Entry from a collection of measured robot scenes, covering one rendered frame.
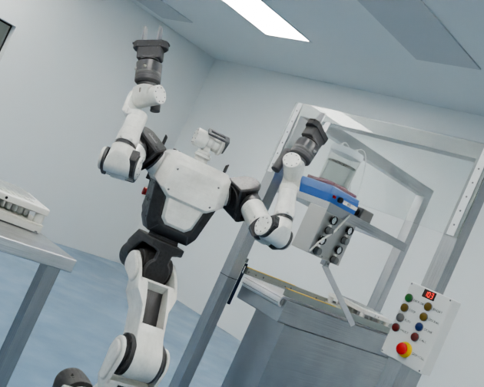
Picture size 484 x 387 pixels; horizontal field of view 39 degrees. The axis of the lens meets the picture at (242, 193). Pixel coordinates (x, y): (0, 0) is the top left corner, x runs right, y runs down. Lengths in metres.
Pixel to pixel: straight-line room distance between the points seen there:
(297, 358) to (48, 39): 5.35
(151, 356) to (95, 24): 6.01
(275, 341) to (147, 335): 0.85
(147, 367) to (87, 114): 5.96
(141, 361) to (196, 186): 0.63
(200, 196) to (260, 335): 0.91
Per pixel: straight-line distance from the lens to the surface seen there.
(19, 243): 1.70
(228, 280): 3.08
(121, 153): 2.19
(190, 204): 2.44
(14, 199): 1.90
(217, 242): 7.80
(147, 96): 2.31
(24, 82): 7.69
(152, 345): 2.37
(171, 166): 2.42
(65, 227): 8.34
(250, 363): 3.14
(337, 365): 3.42
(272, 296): 2.96
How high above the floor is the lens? 1.17
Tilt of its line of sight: 2 degrees up
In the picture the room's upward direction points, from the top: 24 degrees clockwise
